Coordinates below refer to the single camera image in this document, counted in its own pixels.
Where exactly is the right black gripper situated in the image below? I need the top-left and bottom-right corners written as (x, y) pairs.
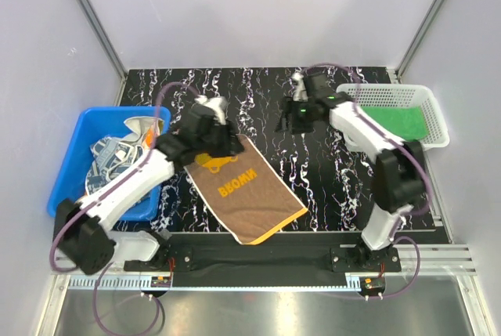
top-left (273, 96), bottom-right (314, 135)

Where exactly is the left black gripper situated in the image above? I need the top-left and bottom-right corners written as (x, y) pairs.
top-left (196, 119), bottom-right (245, 159)

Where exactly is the green microfiber towel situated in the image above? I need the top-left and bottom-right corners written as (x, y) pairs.
top-left (362, 107), bottom-right (428, 140)

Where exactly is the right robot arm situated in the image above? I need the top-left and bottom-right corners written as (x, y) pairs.
top-left (276, 72), bottom-right (430, 271)

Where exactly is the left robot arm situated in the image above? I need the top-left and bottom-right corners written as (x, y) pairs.
top-left (49, 97), bottom-right (243, 275)

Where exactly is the cream orange patterned towel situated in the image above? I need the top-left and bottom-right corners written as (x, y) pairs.
top-left (122, 116), bottom-right (164, 149)

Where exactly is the blue white patterned towel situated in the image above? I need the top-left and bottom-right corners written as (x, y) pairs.
top-left (85, 135), bottom-right (145, 195)

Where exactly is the blue plastic bin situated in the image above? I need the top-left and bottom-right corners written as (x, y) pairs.
top-left (47, 106), bottom-right (155, 217)

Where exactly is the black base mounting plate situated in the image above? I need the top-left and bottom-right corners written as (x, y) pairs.
top-left (123, 232), bottom-right (402, 289)

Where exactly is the white perforated plastic basket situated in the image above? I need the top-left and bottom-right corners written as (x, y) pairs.
top-left (337, 83), bottom-right (450, 150)

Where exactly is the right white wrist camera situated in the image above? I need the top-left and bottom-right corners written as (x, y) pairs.
top-left (292, 72), bottom-right (308, 102)

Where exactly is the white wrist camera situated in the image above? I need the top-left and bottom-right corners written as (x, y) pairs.
top-left (292, 72), bottom-right (308, 102)
top-left (195, 95), bottom-right (228, 125)

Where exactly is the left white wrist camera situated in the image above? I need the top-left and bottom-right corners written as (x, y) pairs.
top-left (195, 95), bottom-right (228, 125)

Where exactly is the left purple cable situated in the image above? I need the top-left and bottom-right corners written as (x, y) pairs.
top-left (49, 81), bottom-right (200, 332)

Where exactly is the purple cable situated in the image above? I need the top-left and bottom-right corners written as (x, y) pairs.
top-left (49, 81), bottom-right (200, 332)
top-left (308, 63), bottom-right (433, 300)

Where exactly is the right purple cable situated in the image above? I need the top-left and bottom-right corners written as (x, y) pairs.
top-left (308, 63), bottom-right (433, 300)

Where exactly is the aluminium frame rail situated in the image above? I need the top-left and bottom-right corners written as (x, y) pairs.
top-left (67, 244), bottom-right (476, 296)

